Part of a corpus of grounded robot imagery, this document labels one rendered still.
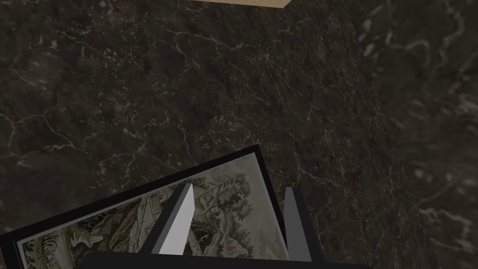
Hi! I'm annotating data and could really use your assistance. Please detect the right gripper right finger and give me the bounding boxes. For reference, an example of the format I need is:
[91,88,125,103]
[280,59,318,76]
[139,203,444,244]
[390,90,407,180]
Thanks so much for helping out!
[282,186,325,262]

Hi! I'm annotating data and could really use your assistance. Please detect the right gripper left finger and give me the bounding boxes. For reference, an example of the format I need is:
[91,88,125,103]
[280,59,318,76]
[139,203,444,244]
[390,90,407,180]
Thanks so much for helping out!
[139,183,196,256]

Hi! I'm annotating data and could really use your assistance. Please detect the black framed landscape picture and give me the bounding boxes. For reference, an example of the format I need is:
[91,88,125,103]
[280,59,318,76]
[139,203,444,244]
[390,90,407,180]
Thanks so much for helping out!
[0,144,289,269]

